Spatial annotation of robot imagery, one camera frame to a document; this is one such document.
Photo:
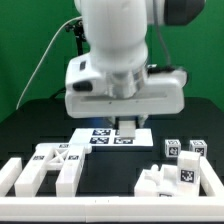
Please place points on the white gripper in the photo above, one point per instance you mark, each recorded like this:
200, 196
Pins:
139, 95

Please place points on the white chair seat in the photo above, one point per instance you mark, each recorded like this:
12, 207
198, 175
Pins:
162, 182

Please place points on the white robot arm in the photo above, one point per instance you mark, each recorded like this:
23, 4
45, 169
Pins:
116, 30

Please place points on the white tagged cube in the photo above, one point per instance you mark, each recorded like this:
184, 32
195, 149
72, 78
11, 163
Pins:
172, 147
199, 146

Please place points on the white U-shaped fence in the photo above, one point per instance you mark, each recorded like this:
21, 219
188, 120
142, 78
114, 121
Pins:
207, 208

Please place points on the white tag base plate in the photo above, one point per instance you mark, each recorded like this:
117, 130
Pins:
110, 137

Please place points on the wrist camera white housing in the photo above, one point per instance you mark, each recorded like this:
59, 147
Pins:
82, 79

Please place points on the white chair back frame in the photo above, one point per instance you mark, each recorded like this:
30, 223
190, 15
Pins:
67, 159

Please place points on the black camera stand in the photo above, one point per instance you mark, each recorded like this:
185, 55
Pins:
78, 30

